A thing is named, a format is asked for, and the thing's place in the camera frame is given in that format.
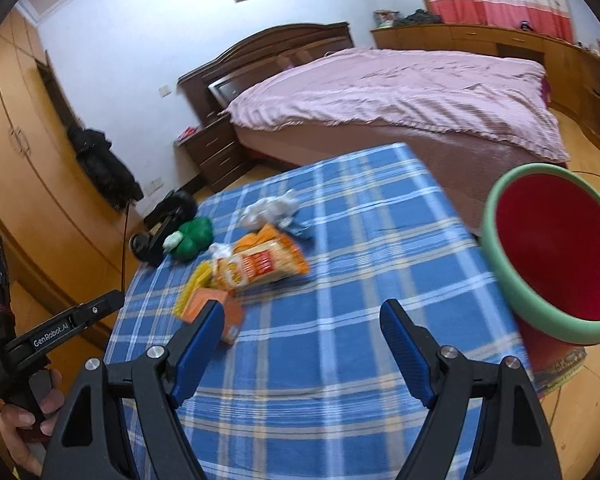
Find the orange snack bag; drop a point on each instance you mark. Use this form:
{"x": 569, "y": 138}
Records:
{"x": 263, "y": 257}

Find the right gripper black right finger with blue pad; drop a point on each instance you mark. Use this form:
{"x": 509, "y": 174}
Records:
{"x": 513, "y": 439}

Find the orange wooden wardrobe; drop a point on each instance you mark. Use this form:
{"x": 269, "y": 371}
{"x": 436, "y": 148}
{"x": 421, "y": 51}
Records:
{"x": 64, "y": 243}

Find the red bin green rim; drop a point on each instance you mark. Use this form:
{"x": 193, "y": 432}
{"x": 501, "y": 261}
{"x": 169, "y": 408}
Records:
{"x": 540, "y": 234}

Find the blue plaid table cloth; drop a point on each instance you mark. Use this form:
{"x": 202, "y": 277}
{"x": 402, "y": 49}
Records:
{"x": 310, "y": 389}

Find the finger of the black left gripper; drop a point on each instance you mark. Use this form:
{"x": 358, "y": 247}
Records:
{"x": 37, "y": 343}

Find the pink bed quilt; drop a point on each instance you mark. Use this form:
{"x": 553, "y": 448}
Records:
{"x": 497, "y": 99}

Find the light blue plastic scoop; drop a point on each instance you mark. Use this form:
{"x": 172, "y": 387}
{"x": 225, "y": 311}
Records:
{"x": 300, "y": 230}

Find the dark wooden headboard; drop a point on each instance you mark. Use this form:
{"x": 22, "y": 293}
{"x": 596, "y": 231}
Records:
{"x": 212, "y": 86}

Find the black jacket hanging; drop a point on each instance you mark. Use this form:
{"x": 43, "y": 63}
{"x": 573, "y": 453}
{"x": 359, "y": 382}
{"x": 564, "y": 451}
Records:
{"x": 112, "y": 179}

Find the dark wooden nightstand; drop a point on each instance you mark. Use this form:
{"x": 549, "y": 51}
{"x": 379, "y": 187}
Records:
{"x": 215, "y": 150}

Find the orange paper packet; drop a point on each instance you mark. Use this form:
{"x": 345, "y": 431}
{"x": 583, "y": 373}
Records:
{"x": 220, "y": 308}

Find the white cloth sock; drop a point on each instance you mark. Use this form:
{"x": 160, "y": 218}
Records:
{"x": 278, "y": 211}

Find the person's left hand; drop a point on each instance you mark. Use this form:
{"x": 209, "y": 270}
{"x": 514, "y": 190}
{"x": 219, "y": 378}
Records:
{"x": 13, "y": 418}

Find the green plush toy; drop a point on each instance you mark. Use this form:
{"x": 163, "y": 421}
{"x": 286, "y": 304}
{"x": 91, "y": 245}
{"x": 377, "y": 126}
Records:
{"x": 190, "y": 239}

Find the brown bed base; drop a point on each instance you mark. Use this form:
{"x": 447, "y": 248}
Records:
{"x": 465, "y": 166}

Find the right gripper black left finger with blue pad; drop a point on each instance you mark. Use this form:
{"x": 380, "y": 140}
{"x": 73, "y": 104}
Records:
{"x": 91, "y": 440}

